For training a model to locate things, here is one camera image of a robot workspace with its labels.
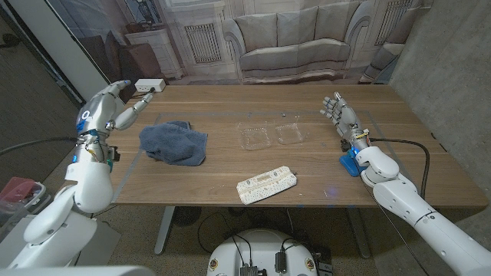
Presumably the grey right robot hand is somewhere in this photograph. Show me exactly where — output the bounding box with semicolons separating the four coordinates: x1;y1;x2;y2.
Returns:
320;90;369;142

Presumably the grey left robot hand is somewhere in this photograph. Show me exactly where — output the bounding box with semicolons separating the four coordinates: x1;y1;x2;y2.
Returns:
75;79;154;133

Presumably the clear plastic clamshell container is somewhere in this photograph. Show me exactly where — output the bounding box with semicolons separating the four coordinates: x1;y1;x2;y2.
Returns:
273;117;308;146
236;121;274;151

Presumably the blue towel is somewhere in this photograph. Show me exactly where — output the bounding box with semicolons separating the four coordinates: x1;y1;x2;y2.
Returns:
138;120;209;167

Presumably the white patterned pen case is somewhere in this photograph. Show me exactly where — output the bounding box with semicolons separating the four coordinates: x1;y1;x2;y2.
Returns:
236;165;298;205

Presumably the blue flat plastic object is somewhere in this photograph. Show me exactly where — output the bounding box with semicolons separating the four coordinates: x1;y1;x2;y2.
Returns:
338;149;364;178

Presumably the white power strip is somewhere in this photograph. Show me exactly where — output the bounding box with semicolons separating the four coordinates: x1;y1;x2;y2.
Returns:
133;78;166;93

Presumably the printed living room backdrop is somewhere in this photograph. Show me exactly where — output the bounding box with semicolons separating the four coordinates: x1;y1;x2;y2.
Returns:
45;0;434;104

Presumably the storage bin with red lid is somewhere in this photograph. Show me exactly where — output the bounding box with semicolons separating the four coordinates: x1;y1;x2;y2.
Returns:
0;176;53;225

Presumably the grey metal table leg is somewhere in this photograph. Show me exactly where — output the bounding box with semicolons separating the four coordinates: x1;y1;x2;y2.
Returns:
347;208;372;260
153;205;176;256

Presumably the black round floor fan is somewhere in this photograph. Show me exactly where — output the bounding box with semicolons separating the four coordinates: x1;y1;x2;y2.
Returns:
172;206;203;227

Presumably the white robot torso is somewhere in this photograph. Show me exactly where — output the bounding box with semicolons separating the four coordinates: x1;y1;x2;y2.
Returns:
206;228;319;276

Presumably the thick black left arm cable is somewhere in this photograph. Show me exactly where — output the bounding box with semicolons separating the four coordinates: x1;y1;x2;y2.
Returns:
0;136;81;156

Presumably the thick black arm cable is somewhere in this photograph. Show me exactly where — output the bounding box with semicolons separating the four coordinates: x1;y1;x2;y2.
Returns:
367;137;430;200
0;136;81;156

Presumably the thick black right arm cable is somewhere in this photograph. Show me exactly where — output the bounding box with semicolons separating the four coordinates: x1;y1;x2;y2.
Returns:
367;137;430;200

